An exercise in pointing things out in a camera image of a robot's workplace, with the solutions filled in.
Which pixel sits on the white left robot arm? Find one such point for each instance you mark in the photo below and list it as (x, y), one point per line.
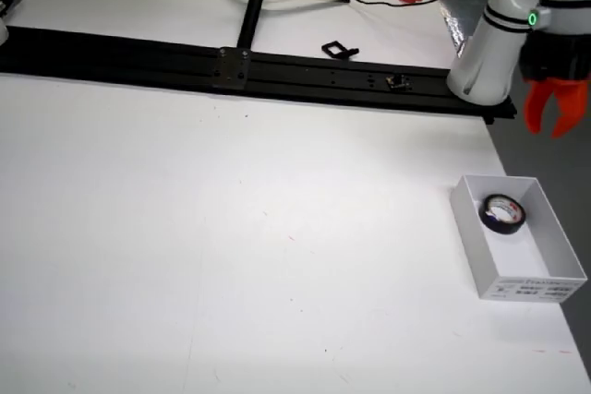
(485, 62)

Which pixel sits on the small black rail fitting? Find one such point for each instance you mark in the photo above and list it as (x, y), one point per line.
(397, 82)

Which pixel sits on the black aluminium rail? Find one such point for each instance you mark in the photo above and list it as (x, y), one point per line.
(138, 59)

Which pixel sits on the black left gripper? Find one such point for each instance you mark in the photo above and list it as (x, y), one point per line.
(554, 57)

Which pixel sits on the white cardboard bin box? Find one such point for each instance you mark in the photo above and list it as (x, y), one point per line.
(522, 260)

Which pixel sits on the black tripod stand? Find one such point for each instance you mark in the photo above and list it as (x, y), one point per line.
(253, 11)

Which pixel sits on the black rail bracket plate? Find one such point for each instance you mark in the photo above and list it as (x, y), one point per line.
(231, 68)

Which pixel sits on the small black plastic bracket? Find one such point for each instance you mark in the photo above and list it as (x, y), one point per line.
(351, 51)

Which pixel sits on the black tape roll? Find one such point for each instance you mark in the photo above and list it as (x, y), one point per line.
(501, 229)

